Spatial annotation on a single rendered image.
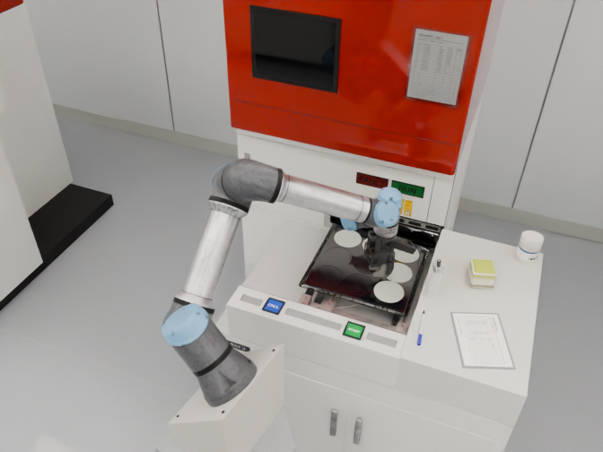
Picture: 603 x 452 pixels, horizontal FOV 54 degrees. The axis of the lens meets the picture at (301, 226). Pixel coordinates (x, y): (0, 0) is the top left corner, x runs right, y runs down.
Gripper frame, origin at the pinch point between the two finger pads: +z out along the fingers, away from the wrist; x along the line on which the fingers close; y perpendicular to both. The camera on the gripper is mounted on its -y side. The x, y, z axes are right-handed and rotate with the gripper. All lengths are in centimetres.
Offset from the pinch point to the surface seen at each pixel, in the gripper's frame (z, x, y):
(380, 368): 1.9, 34.6, 14.0
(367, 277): 1.4, -2.0, 5.5
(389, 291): 1.2, 6.0, 0.4
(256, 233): 21, -57, 34
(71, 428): 91, -29, 123
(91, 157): 91, -250, 118
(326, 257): 1.4, -14.9, 16.4
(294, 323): -4.8, 17.5, 35.9
